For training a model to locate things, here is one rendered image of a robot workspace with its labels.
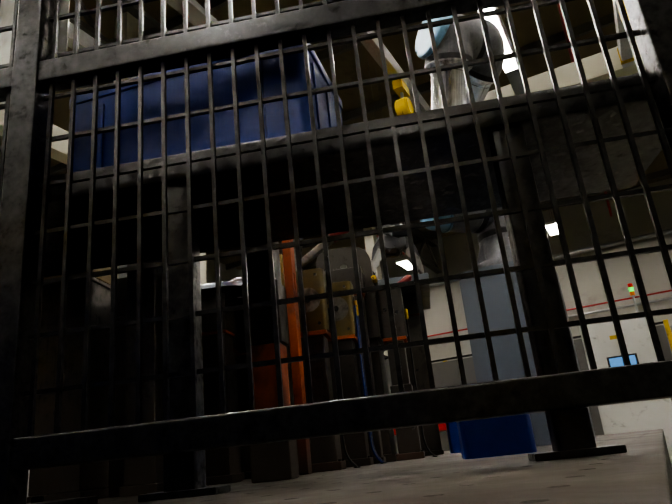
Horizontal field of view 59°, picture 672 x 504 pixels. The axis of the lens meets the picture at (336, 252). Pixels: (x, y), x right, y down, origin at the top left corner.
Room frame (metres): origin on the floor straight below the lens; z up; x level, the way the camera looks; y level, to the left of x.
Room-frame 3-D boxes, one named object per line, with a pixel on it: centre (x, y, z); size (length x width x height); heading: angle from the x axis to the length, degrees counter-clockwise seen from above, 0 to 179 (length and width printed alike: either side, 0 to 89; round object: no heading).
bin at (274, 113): (0.65, 0.14, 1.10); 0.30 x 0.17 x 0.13; 75
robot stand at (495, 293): (1.40, -0.41, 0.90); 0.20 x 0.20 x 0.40; 64
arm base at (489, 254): (1.40, -0.41, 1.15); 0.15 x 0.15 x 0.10
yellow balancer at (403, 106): (3.82, -0.61, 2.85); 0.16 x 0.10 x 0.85; 154
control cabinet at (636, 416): (7.65, -3.43, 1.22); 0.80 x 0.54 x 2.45; 64
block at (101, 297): (0.84, 0.39, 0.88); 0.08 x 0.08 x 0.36; 83
